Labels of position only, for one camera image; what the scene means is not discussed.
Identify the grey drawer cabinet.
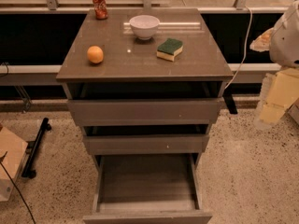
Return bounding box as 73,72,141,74
55,7,235,166

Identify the grey middle drawer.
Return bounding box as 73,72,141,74
83,134,209,155

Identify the white power cable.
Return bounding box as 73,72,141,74
223,6,254,91

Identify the white ceramic bowl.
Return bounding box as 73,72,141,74
129,15,160,40

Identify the black metal stand bar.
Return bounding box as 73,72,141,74
21,118,51,179

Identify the grey top drawer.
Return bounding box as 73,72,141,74
67,99,220,126

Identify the red soda can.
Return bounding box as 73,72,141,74
93,0,108,20

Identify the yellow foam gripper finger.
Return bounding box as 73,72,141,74
254,68,299,130
249,28,273,52

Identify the grey open bottom drawer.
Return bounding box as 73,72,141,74
83,154,212,224

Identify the black thin cable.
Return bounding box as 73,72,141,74
0,151,37,224

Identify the cardboard box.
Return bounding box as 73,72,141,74
0,126,27,202

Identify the green and yellow sponge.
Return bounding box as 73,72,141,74
156,38,183,62

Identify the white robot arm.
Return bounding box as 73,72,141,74
249,0,299,130

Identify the orange fruit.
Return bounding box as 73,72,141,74
87,46,104,63

